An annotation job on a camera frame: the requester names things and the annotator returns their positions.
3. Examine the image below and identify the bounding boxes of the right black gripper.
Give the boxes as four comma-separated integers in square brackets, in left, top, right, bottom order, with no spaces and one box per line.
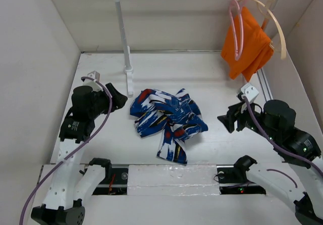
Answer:
[217,97,278,141]

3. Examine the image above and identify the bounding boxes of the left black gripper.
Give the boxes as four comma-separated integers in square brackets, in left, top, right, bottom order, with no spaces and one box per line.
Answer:
[89,83,127,118]

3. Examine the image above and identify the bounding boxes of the blue patterned trousers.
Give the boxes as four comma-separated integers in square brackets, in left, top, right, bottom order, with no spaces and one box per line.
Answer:
[130,88,208,165]

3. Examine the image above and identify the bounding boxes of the pink plastic hanger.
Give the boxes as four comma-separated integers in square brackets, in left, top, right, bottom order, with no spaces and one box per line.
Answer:
[229,0,251,62]

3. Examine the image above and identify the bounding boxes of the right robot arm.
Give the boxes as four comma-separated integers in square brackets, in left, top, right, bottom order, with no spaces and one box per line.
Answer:
[216,99,322,224]

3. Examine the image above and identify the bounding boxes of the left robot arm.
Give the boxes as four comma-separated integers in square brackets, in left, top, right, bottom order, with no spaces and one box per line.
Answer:
[31,79,128,224]

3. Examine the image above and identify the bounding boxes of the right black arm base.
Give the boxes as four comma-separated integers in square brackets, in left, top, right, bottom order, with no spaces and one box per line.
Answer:
[213,165,266,195]

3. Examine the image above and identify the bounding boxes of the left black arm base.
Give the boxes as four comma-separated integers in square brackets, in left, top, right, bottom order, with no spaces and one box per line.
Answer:
[92,166,129,195]

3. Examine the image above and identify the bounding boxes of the beige plastic hanger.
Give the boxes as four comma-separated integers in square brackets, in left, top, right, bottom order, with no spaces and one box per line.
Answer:
[229,0,287,61]

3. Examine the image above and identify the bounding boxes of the orange garment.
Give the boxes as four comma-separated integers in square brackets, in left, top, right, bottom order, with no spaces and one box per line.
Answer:
[221,7,274,81]

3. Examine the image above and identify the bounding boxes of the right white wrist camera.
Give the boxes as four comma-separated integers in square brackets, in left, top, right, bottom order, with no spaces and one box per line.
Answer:
[237,83,259,103]

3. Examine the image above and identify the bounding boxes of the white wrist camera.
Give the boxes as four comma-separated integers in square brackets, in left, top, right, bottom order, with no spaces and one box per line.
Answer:
[237,83,259,103]
[83,71,102,92]

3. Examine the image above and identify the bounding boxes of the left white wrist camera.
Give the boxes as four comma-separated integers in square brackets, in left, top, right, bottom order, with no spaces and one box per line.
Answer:
[83,71,102,92]

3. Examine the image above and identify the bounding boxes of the aluminium rail right side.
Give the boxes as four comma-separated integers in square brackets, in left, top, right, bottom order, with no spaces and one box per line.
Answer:
[257,69,273,101]

